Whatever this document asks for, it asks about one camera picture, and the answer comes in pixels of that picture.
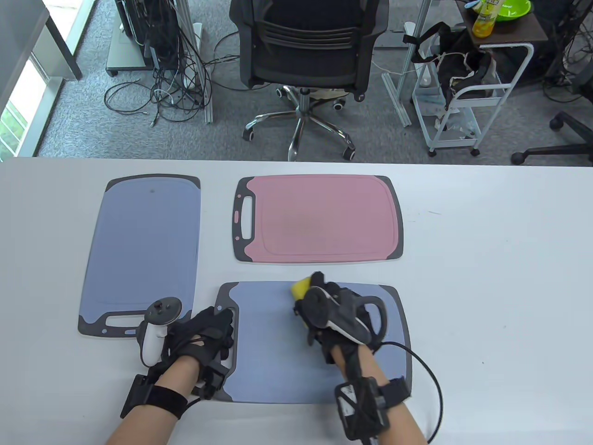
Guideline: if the person's right hand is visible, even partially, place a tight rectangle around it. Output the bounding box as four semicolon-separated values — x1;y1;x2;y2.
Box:
293;271;386;365

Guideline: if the person's left hand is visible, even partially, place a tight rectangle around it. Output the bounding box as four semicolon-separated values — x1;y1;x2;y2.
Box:
160;306;237;372

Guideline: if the grey white hand controller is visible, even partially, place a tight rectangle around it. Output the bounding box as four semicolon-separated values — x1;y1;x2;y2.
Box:
293;284;388;346
137;297;183;367

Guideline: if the blue cutting board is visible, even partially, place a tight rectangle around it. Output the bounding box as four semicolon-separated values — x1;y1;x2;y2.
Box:
78;174;202;337
214;281;413;404

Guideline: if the yellow green sponge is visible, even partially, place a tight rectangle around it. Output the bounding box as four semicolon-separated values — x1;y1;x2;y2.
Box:
290;277;314;328

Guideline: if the pink cutting board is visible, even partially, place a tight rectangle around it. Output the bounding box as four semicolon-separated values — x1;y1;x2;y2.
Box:
233;175;404;265

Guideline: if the person's left forearm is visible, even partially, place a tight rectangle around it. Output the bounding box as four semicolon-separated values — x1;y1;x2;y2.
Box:
106;356;204;445

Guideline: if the person's right forearm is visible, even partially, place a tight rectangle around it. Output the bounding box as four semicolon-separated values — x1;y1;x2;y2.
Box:
331;345;429;445

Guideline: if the window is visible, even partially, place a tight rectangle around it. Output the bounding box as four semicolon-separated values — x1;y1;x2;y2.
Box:
0;51;63;158

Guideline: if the grey cart base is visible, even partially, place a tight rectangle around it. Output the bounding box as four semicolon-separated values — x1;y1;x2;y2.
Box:
106;32;153;77

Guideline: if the black office chair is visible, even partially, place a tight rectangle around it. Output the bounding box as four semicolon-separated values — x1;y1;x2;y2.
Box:
229;0;390;163

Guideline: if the white power strip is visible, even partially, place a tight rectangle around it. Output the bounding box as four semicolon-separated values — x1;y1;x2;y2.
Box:
183;23;204;89

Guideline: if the black computer tower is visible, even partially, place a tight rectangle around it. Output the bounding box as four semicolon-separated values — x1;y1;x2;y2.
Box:
115;0;181;70

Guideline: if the black bag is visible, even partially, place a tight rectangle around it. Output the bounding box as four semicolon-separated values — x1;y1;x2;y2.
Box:
403;22;498;109

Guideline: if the black chair base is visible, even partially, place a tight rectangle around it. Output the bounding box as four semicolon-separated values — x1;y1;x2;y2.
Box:
511;111;593;166

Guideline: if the yellow drink bottle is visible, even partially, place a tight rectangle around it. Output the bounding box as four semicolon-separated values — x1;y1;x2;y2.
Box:
472;0;504;38

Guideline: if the white cart brown top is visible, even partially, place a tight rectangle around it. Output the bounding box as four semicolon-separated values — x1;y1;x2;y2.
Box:
411;0;549;158

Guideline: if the green bowl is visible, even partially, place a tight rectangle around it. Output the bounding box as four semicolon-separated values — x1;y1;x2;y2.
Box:
495;0;532;20

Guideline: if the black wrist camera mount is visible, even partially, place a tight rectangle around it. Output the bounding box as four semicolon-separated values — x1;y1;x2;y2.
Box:
120;359;232;420
334;376;412;441

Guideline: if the black cable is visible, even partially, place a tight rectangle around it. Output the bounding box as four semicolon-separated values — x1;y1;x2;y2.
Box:
371;342;443;445

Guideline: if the aluminium frame leg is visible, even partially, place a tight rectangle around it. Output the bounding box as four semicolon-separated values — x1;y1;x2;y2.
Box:
178;0;214;125
382;0;434;128

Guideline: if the tangle of black cables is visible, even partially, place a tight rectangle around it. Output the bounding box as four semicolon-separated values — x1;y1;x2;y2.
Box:
542;0;593;105
104;28;241;128

